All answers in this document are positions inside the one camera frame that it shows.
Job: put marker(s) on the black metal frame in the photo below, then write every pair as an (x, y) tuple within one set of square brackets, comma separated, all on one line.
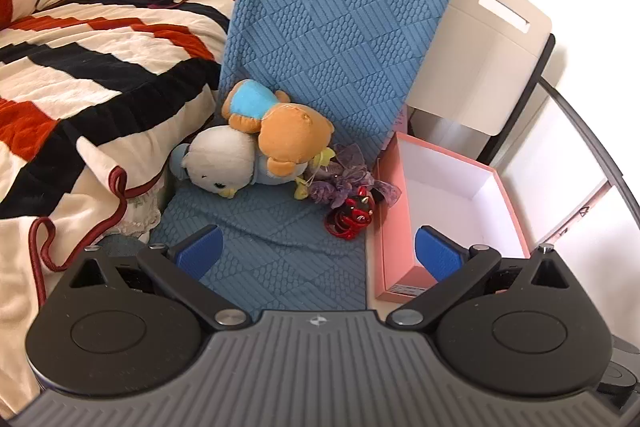
[(520, 107)]

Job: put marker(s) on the brown bear plush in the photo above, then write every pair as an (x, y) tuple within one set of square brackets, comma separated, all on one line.
[(295, 132)]

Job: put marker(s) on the white lace cloth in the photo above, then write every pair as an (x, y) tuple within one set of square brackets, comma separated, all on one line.
[(142, 212)]

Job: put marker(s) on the red black striped blanket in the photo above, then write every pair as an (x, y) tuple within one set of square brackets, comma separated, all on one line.
[(75, 57)]

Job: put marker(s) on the white blue penguin plush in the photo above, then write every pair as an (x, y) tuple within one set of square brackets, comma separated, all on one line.
[(225, 157)]

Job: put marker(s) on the pink box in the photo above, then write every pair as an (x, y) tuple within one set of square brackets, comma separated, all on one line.
[(395, 232)]

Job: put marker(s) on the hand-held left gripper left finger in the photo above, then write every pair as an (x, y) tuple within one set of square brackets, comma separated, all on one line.
[(200, 252)]

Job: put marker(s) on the purple ribbon flower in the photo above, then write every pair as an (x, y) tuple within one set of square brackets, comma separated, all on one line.
[(345, 172)]

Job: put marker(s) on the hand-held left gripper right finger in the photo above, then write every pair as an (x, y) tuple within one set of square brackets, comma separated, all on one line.
[(437, 254)]

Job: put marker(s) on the blue textured cushion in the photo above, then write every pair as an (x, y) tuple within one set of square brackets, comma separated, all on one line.
[(325, 32)]

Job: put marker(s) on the red figurine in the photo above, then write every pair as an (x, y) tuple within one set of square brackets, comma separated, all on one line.
[(352, 212)]

